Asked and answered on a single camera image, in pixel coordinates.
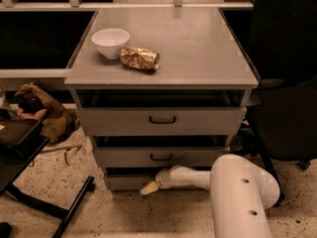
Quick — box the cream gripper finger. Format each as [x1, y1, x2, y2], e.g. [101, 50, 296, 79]
[140, 180, 159, 195]

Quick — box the grey bottom drawer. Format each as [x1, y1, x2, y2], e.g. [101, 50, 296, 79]
[104, 174, 154, 191]

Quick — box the grey drawer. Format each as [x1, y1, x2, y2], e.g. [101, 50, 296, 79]
[93, 147, 230, 168]
[104, 174, 154, 191]
[78, 108, 246, 136]

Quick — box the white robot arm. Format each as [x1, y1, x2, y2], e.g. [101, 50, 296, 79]
[140, 154, 280, 238]

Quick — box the grey middle drawer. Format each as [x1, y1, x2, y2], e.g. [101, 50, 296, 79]
[93, 147, 230, 168]

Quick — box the grey top drawer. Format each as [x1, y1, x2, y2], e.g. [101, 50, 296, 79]
[78, 108, 246, 136]

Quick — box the grey drawer cabinet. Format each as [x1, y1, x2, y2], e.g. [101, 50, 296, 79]
[64, 7, 258, 178]

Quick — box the brown cloth bag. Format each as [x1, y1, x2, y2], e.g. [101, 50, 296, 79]
[14, 82, 79, 144]

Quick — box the crushed gold soda can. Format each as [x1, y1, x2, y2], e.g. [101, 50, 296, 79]
[120, 46, 159, 70]

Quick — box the black side table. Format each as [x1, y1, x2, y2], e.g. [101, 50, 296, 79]
[0, 134, 96, 238]

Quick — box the black office chair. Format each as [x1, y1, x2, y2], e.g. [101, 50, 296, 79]
[224, 0, 317, 207]

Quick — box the black box on table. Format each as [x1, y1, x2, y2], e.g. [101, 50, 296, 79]
[0, 109, 42, 160]

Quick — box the white ceramic bowl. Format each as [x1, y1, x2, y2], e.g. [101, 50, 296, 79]
[91, 29, 130, 60]

